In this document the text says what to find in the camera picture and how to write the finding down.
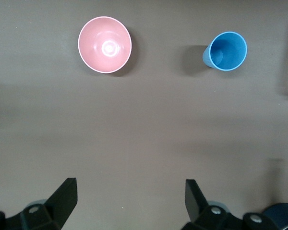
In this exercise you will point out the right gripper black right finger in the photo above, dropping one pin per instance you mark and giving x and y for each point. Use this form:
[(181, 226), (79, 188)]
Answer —
[(194, 201)]

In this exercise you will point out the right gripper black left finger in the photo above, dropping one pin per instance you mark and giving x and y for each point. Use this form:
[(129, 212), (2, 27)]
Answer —
[(64, 198)]

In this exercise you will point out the dark blue round object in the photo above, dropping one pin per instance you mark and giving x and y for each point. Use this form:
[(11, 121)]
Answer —
[(283, 215)]

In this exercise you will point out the pink bowl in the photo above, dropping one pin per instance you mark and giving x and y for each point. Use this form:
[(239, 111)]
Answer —
[(104, 45)]

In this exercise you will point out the blue ribbed cup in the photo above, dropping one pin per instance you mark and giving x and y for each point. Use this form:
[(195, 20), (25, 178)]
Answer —
[(228, 51)]

